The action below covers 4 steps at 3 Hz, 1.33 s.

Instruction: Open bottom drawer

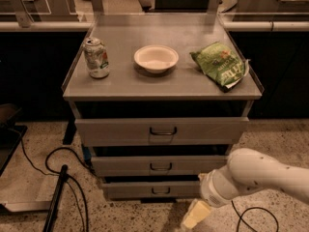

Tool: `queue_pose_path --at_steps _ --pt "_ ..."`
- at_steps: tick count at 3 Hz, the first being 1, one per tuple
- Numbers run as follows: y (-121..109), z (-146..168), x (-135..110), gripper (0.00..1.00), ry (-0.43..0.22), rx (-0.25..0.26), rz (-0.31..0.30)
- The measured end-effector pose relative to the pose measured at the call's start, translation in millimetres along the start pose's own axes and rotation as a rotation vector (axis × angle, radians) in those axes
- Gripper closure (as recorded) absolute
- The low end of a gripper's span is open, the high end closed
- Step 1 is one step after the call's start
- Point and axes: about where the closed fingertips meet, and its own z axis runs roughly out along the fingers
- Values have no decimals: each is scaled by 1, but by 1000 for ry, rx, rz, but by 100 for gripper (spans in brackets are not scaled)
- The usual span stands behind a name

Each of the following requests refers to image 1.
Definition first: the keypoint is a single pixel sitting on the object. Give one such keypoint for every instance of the green chip bag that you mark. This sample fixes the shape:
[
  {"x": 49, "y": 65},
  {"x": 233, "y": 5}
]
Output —
[{"x": 221, "y": 64}]

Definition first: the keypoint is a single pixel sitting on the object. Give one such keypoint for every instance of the white green soda can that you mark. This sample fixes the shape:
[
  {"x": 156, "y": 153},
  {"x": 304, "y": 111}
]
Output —
[{"x": 96, "y": 57}]

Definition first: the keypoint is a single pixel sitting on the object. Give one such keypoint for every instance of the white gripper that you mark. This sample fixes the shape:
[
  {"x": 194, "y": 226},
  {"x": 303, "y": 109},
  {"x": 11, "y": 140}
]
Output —
[{"x": 211, "y": 189}]

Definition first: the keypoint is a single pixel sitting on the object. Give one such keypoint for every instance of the grey drawer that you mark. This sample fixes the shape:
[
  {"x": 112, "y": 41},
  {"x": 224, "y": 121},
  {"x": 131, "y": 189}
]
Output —
[
  {"x": 140, "y": 190},
  {"x": 160, "y": 131},
  {"x": 156, "y": 166}
]

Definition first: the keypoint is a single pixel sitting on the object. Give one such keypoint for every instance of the black tray at left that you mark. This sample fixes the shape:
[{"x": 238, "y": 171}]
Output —
[{"x": 9, "y": 140}]

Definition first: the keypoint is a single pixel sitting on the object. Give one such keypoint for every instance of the white paper bowl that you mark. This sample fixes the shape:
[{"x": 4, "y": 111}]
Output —
[{"x": 156, "y": 58}]

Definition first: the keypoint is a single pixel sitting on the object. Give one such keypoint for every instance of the black pole on floor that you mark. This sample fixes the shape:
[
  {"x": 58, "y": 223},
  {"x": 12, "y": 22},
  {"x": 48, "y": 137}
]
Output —
[{"x": 53, "y": 209}]

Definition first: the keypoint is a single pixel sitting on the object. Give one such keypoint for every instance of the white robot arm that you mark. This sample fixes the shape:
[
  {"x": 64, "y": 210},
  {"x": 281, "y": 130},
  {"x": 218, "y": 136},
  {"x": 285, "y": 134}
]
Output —
[{"x": 246, "y": 171}]

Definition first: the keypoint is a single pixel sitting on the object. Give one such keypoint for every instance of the white horizontal rail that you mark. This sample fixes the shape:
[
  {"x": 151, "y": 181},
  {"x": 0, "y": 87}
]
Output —
[{"x": 243, "y": 26}]

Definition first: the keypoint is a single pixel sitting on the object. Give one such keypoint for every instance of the grey metal drawer cabinet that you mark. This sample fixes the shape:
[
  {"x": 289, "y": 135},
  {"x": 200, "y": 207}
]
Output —
[{"x": 129, "y": 91}]

